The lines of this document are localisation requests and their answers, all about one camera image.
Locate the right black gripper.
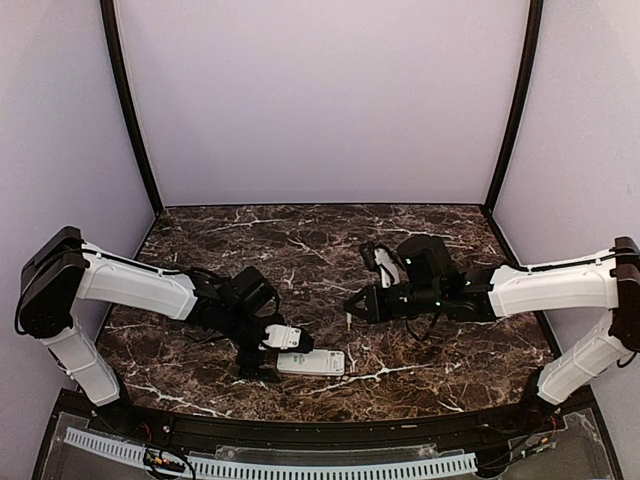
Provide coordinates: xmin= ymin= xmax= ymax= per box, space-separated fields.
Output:
xmin=343 ymin=281 xmax=444 ymax=324

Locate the white remote control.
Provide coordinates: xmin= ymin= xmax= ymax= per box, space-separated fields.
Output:
xmin=276 ymin=349 xmax=345 ymax=376

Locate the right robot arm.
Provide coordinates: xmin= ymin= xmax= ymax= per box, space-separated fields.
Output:
xmin=344 ymin=234 xmax=639 ymax=434

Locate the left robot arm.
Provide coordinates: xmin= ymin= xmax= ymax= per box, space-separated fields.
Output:
xmin=14 ymin=226 xmax=288 ymax=436

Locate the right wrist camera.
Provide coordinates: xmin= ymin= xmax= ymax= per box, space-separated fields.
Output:
xmin=359 ymin=241 xmax=401 ymax=289

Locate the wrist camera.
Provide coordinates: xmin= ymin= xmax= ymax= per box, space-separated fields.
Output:
xmin=258 ymin=324 xmax=314 ymax=353
xmin=359 ymin=241 xmax=401 ymax=289

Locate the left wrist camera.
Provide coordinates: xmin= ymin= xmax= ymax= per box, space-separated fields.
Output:
xmin=258 ymin=324 xmax=314 ymax=353

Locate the black front rail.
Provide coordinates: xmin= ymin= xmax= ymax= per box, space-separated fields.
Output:
xmin=59 ymin=389 xmax=596 ymax=454

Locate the white slotted cable duct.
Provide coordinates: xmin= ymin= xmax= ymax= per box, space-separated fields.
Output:
xmin=63 ymin=427 xmax=477 ymax=479

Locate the right black frame post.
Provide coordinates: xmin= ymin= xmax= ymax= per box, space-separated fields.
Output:
xmin=484 ymin=0 xmax=544 ymax=216

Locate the black frame post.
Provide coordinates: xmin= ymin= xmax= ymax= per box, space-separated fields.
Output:
xmin=99 ymin=0 xmax=164 ymax=216
xmin=484 ymin=0 xmax=544 ymax=216

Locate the left black frame post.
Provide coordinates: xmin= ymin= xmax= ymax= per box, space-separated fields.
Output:
xmin=99 ymin=0 xmax=164 ymax=216

